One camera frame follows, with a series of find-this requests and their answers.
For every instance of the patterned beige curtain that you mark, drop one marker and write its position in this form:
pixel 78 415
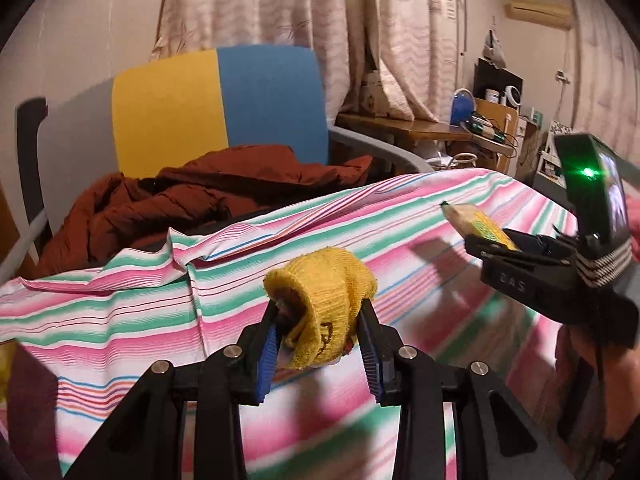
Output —
pixel 605 60
pixel 300 10

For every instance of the wooden desk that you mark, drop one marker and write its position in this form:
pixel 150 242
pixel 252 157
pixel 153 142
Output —
pixel 400 127

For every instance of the grey yellow blue chair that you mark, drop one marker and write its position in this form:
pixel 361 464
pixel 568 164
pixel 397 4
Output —
pixel 165 110

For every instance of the striped tablecloth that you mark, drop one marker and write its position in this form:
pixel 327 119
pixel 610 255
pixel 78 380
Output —
pixel 400 240

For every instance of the wooden cabinet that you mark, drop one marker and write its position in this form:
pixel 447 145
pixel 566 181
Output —
pixel 492 112

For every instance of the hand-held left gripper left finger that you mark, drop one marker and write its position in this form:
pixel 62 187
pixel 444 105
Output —
pixel 265 360

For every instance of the blue plastic jug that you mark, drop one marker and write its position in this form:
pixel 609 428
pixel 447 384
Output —
pixel 461 107

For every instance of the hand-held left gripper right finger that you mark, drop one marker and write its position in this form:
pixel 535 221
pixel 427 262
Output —
pixel 373 360

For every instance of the dark red jacket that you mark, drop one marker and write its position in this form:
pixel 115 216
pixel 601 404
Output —
pixel 175 195

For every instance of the yellow knitted sock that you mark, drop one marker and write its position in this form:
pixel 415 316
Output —
pixel 325 285

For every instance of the black rolled mat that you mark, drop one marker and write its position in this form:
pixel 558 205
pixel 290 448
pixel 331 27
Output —
pixel 30 160

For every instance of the person's right hand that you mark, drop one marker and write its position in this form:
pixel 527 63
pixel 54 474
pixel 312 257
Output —
pixel 585 355

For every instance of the white air conditioner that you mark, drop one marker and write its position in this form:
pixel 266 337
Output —
pixel 540 12

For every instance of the person's right forearm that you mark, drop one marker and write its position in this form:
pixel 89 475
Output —
pixel 620 410

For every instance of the small cardboard box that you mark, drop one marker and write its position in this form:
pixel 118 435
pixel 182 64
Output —
pixel 372 92

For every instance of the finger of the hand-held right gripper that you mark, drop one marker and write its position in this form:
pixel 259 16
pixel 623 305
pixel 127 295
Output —
pixel 545 245
pixel 492 249

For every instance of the white wall pipe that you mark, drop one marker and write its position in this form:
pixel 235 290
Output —
pixel 466 10

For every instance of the black shelf box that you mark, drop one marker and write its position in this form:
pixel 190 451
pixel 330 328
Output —
pixel 492 77

